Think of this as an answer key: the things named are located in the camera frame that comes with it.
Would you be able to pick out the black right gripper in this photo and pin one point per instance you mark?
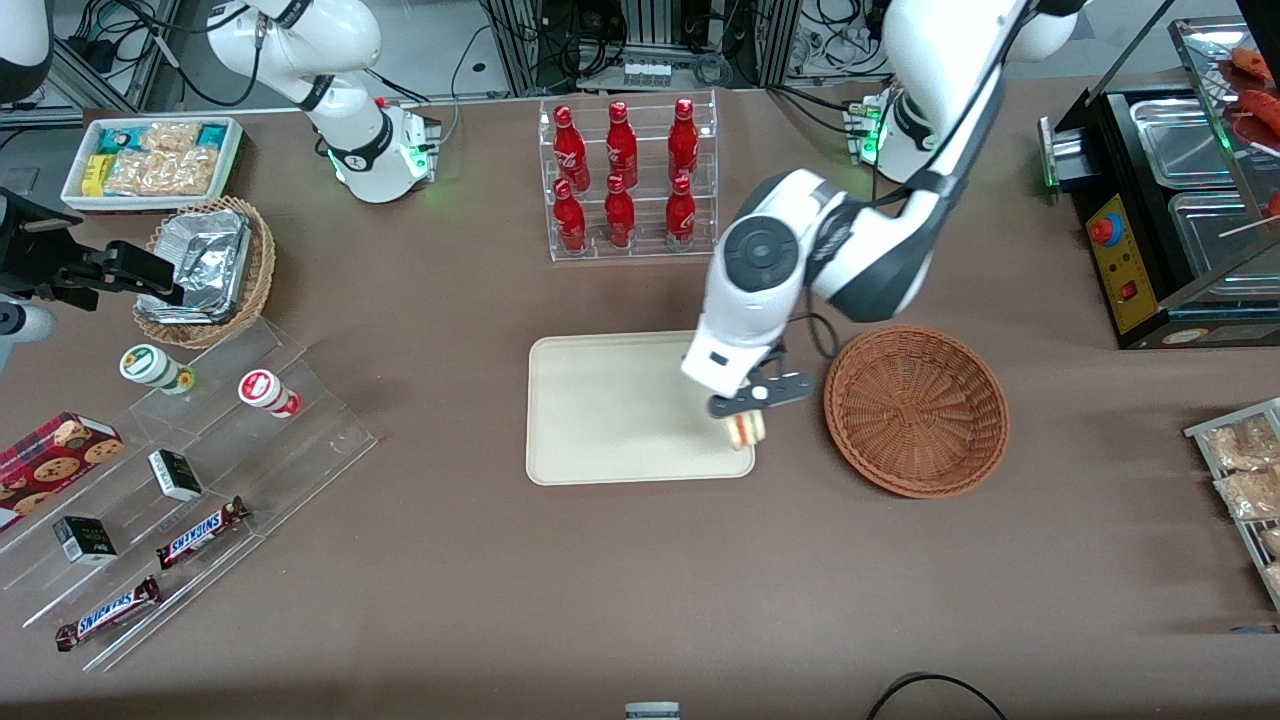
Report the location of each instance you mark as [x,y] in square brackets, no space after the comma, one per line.
[42,262]

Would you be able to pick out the triangular sandwich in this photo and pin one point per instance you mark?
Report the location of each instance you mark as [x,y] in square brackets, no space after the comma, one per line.
[745,431]

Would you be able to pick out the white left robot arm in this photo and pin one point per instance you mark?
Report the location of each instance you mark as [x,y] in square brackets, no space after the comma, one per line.
[940,50]

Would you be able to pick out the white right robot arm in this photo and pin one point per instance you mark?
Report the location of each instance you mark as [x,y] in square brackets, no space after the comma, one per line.
[350,150]

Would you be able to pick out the white snack tray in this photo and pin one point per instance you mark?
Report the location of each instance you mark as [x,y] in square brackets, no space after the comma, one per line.
[72,195]

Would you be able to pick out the oval wicker basket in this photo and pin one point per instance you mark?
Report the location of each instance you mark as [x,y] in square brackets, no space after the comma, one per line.
[262,265]

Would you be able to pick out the round brown wicker basket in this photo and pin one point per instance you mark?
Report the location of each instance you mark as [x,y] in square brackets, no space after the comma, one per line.
[915,410]

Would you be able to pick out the cream plastic tray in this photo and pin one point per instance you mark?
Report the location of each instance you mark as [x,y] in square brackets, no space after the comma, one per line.
[600,420]

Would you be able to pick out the green lid cup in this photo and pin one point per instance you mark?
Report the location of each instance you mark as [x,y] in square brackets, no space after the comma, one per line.
[145,364]

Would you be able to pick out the aluminium foil containers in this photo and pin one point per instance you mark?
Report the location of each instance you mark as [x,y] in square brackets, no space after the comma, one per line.
[200,260]

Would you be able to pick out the yellow snack packet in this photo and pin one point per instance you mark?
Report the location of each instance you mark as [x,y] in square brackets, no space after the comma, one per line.
[95,174]

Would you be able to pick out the large clear cracker bag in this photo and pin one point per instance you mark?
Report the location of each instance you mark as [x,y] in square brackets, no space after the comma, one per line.
[160,174]

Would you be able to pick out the teal snack packet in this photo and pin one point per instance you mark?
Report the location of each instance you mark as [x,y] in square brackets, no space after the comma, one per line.
[118,138]
[213,134]

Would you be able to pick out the small clear cracker bag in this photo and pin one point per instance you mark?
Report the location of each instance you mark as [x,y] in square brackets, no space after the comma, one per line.
[170,135]

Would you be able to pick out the red lid cup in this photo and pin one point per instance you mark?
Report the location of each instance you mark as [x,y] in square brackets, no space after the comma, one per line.
[260,387]

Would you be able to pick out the red cookie box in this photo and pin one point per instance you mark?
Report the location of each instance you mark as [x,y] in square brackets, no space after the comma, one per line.
[50,460]

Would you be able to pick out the red cola bottle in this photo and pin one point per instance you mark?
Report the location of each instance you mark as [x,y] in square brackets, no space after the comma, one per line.
[621,145]
[620,217]
[680,215]
[570,150]
[683,140]
[570,222]

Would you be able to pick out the small black box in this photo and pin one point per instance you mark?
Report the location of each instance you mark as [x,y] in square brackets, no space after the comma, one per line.
[175,475]
[85,540]

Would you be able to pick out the clear acrylic stepped display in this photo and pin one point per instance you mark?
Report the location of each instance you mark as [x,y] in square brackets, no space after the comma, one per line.
[300,440]

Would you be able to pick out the Snickers bar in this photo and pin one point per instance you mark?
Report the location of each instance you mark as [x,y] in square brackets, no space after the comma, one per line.
[108,612]
[200,533]

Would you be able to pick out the clear acrylic bottle rack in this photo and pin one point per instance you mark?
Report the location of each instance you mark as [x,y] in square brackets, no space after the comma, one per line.
[647,120]

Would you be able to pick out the small grey object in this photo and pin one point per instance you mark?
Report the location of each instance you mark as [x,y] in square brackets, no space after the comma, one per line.
[652,711]

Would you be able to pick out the black hot food case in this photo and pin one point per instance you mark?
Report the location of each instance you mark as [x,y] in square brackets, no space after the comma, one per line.
[1120,270]

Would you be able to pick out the steel food pan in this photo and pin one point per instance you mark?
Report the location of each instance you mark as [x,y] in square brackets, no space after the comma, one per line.
[1215,240]
[1180,140]

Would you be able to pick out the clear pastry bag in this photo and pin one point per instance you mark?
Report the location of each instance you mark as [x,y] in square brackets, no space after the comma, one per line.
[1250,493]
[1272,541]
[1240,445]
[1273,579]

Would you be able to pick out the red sausage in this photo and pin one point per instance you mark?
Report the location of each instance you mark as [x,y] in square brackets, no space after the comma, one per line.
[1262,103]
[1252,63]

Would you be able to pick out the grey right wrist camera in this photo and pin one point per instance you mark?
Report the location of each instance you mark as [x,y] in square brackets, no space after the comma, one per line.
[25,322]

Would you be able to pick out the aluminium equipment frame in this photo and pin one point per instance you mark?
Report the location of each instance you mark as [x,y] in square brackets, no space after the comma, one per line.
[520,45]

